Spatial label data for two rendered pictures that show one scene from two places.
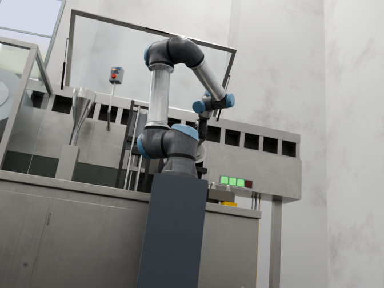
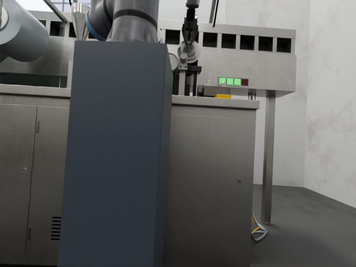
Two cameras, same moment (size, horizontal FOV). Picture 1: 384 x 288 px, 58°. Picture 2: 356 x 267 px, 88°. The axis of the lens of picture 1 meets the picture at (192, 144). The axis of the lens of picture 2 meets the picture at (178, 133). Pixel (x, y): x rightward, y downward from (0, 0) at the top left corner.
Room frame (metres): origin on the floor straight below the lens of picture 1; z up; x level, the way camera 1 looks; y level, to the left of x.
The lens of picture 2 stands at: (0.87, -0.17, 0.70)
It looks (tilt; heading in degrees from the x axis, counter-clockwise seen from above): 2 degrees up; 10
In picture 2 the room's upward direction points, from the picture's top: 3 degrees clockwise
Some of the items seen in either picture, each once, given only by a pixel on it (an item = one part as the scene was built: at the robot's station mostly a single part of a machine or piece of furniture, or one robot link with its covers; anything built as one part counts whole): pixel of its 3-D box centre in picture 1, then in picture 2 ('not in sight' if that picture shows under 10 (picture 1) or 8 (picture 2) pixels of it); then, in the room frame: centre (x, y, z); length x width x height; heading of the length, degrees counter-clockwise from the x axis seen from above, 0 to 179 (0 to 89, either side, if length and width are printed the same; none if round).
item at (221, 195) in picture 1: (212, 200); (210, 98); (2.18, -0.17, 1.00); 0.40 x 0.16 x 0.06; 11
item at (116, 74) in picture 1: (116, 74); not in sight; (1.91, 0.52, 1.66); 0.07 x 0.07 x 0.10; 76
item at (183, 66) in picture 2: not in sight; (181, 80); (1.94, 0.00, 1.05); 0.06 x 0.05 x 0.31; 11
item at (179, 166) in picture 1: (180, 169); (134, 43); (1.33, 0.03, 0.95); 0.15 x 0.15 x 0.10
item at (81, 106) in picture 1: (72, 144); (79, 60); (1.95, 0.70, 1.18); 0.14 x 0.14 x 0.57
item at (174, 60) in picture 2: not in sight; (169, 69); (2.09, 0.12, 1.17); 0.26 x 0.12 x 0.12; 11
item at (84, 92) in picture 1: (84, 97); (82, 14); (1.95, 0.70, 1.50); 0.14 x 0.14 x 0.06
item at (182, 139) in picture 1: (182, 142); (135, 1); (1.33, 0.04, 1.07); 0.13 x 0.12 x 0.14; 58
